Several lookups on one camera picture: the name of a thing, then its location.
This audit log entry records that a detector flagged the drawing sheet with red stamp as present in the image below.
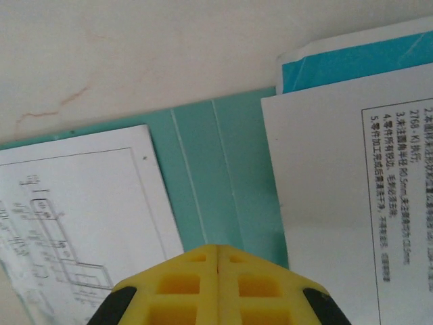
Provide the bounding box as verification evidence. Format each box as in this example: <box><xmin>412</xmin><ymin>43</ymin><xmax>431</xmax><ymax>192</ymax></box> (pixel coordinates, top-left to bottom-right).
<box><xmin>0</xmin><ymin>124</ymin><xmax>185</xmax><ymax>325</ymax></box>

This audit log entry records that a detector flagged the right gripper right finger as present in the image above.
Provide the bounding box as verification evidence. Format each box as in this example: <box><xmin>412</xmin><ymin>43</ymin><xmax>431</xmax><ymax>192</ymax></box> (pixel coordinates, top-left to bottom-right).
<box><xmin>216</xmin><ymin>244</ymin><xmax>352</xmax><ymax>325</ymax></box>

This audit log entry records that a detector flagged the drawing sheet with text notes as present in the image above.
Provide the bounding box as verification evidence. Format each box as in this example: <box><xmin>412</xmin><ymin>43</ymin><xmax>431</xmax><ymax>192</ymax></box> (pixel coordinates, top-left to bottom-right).
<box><xmin>260</xmin><ymin>96</ymin><xmax>433</xmax><ymax>325</ymax></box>

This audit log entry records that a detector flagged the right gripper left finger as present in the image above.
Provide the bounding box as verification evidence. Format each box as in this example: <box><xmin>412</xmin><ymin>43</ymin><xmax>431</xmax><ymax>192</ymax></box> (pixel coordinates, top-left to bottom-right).
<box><xmin>86</xmin><ymin>244</ymin><xmax>218</xmax><ymax>325</ymax></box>

